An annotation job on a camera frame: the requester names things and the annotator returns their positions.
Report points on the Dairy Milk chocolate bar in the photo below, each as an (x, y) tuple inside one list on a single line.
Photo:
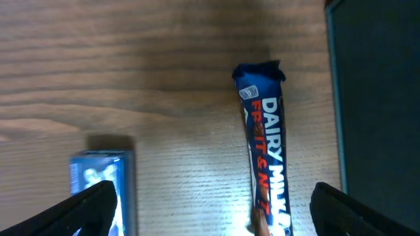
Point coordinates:
[(259, 88)]

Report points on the dark green gift box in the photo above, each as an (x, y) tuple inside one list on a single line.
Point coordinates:
[(374, 55)]

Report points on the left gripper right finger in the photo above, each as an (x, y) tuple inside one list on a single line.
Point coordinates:
[(335, 213)]

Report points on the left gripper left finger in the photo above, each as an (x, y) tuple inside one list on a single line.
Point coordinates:
[(89, 212)]

